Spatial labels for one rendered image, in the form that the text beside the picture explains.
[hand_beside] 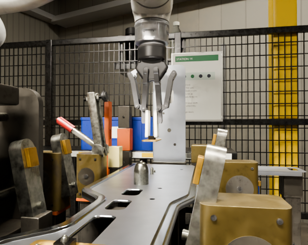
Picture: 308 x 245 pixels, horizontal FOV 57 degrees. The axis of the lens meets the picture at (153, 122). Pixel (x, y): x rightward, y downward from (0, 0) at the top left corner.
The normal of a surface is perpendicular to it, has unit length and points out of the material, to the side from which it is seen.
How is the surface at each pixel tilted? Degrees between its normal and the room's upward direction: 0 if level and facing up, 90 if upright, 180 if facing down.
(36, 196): 78
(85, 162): 90
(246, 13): 90
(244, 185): 90
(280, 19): 90
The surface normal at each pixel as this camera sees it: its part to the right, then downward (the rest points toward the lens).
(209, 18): -0.47, -0.01
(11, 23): 0.88, 0.00
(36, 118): -0.18, -0.01
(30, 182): 0.96, -0.21
